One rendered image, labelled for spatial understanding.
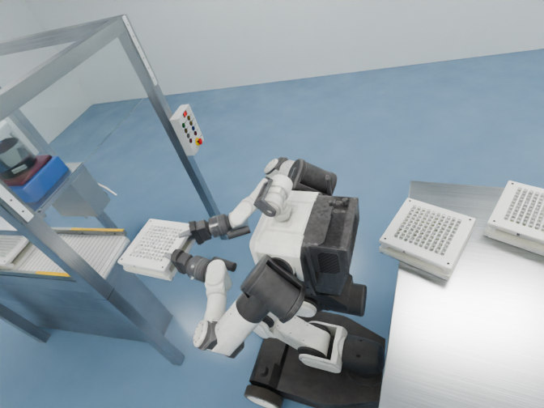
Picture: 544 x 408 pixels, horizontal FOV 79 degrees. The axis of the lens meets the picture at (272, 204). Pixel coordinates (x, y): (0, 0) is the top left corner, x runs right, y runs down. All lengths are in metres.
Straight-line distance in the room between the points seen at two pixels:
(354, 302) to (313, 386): 0.72
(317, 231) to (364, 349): 0.88
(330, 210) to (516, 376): 0.65
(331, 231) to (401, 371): 0.45
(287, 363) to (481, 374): 1.02
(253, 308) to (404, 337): 0.50
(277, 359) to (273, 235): 1.06
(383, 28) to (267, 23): 1.37
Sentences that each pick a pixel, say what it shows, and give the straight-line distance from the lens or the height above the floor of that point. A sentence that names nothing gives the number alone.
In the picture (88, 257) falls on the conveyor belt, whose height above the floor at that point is 0.84.
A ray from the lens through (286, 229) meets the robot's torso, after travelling 0.94.
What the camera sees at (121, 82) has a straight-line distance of 1.77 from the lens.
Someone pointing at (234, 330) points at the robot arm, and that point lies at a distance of 0.94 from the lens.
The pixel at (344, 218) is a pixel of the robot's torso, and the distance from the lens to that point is 0.94.
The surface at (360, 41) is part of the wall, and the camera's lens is 4.54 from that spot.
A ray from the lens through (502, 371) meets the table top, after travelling 1.17.
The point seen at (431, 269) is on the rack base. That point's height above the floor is 0.90.
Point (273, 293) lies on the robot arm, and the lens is 0.85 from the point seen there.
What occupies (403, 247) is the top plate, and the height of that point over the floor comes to 0.95.
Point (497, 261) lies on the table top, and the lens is 1.35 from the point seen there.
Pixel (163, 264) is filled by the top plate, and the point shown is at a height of 0.98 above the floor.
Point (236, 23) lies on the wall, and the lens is 4.69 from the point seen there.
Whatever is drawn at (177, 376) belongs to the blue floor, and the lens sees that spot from 2.28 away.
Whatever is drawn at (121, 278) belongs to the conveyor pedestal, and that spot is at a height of 0.59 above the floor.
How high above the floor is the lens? 1.93
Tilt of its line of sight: 43 degrees down
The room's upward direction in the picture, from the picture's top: 17 degrees counter-clockwise
